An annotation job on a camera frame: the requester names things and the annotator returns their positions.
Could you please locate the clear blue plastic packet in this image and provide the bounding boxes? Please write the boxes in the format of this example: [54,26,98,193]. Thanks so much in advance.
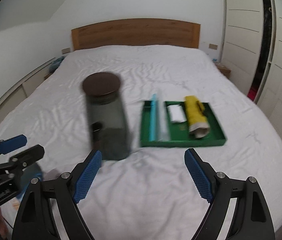
[149,90,170,141]

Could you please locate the left white radiator cover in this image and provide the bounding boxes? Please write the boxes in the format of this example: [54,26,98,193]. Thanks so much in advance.
[0,57,56,123]

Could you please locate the white bed duvet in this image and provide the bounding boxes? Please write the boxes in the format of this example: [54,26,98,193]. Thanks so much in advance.
[0,46,282,239]

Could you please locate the right wooden nightstand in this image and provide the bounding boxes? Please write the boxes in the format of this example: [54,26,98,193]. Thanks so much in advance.
[215,62,231,79]

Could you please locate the white louvred wardrobe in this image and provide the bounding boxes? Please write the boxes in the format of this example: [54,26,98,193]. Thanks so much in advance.
[221,0,282,139]

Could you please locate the white tissue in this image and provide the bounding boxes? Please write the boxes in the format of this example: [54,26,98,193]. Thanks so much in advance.
[167,105,187,123]

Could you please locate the dark glass jar with lid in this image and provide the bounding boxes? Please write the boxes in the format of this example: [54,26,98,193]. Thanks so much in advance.
[82,72,131,160]

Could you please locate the grey blue-edged towel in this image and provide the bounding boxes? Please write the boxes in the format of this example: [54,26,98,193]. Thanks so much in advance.
[16,163,43,202]

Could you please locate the green rectangular tray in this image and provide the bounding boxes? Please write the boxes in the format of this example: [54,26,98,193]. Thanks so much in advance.
[140,101,227,148]

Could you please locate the yellow cloth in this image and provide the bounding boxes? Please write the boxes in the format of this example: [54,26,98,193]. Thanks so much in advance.
[184,95,210,139]

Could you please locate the wooden headboard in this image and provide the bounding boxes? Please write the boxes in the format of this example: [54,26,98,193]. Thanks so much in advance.
[72,18,201,50]

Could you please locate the grey sock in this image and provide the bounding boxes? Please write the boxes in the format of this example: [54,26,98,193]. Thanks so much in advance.
[43,168,62,181]

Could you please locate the person's left hand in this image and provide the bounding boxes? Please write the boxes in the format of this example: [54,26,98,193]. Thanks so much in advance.
[0,208,8,239]

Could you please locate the blue cloth on nightstand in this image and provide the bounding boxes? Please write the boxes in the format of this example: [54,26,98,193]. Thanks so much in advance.
[49,56,65,73]

